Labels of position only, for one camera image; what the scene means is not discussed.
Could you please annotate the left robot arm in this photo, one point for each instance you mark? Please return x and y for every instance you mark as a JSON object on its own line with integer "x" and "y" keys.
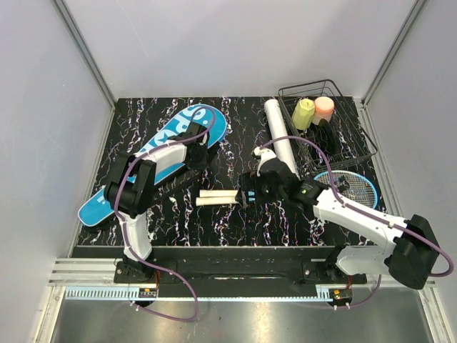
{"x": 135, "y": 178}

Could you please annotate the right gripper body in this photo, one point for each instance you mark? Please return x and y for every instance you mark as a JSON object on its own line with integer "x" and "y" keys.
{"x": 264, "y": 191}

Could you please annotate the pink cup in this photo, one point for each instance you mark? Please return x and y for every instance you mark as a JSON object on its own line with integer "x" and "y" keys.
{"x": 324, "y": 108}

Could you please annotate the blue racket bag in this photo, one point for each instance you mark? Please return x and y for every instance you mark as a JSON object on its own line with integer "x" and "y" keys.
{"x": 97, "y": 208}

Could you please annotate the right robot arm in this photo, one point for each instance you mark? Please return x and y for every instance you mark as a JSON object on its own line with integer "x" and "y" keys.
{"x": 405, "y": 249}

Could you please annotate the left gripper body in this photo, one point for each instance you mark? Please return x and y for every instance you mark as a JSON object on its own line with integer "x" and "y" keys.
{"x": 200, "y": 161}

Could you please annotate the yellow-green cup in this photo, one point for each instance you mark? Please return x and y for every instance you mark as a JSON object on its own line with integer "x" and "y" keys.
{"x": 303, "y": 114}

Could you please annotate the black wire basket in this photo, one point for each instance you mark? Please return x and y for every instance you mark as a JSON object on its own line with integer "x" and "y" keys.
{"x": 344, "y": 141}

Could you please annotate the white shuttlecock tube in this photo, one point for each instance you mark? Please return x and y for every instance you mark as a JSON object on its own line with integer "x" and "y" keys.
{"x": 277, "y": 129}

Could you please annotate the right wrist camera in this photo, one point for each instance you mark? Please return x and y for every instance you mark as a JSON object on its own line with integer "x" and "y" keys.
{"x": 263, "y": 155}

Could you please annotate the black bowl in basket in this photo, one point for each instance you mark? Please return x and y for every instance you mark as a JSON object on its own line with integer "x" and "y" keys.
{"x": 324, "y": 137}

